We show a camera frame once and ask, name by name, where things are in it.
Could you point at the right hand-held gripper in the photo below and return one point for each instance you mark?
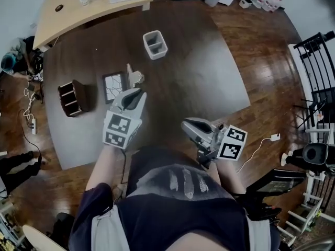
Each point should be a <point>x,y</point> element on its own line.
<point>230,145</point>

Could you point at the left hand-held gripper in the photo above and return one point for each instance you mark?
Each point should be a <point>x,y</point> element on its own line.
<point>117,129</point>

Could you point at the metal utensil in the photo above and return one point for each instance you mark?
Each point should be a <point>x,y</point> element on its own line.
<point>132,77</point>

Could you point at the white rectangular cup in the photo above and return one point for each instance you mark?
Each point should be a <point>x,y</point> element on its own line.
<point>157,55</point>

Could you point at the person's right forearm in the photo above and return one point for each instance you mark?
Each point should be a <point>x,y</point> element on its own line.
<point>230,176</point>

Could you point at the person's left forearm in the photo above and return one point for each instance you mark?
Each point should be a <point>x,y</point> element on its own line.
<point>104,169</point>

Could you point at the brown wooden letter holder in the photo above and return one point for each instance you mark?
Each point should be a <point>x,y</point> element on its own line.
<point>82,95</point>

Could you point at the dark brown table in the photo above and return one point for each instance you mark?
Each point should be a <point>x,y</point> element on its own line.
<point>196,74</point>

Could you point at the person's body in dark clothes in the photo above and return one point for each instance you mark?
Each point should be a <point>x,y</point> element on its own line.
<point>183,218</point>

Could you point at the black chest-mounted monitor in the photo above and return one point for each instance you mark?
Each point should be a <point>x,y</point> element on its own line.
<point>277,186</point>

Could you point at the white power strip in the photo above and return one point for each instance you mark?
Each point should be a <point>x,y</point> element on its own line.
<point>34,126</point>

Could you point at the light wooden table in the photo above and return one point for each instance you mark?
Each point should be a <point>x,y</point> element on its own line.
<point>78,20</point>

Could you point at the grey shell device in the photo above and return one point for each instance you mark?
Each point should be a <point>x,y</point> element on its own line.
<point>314,153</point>

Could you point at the black tape roll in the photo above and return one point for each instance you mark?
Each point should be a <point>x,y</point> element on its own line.
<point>58,8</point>

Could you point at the white side table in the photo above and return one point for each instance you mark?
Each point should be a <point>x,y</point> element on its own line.
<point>298,217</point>
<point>311,187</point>

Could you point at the white chest harness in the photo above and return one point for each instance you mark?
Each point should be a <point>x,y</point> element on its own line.
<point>104,231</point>

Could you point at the small white bin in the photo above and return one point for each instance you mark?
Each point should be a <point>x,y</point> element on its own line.
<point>244,3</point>

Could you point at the black metal rack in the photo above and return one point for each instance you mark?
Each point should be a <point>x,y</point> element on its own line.
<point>305,44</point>

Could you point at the black chair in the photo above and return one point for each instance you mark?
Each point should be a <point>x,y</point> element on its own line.
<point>64,226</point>

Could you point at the group of red-labelled bottles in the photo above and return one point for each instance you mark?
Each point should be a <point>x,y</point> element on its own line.
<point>267,2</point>

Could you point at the white round table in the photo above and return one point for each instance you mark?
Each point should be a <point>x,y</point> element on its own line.
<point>39,240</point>

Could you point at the black monitor mount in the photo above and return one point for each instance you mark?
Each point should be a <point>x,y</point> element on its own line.
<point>264,210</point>

